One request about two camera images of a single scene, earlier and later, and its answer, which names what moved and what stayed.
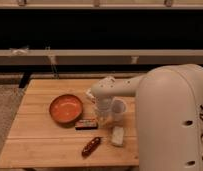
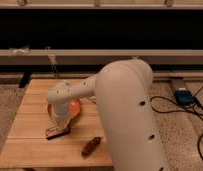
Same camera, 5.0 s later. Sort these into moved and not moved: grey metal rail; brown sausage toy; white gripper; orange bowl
Moved: white gripper
Not moved: grey metal rail; brown sausage toy; orange bowl
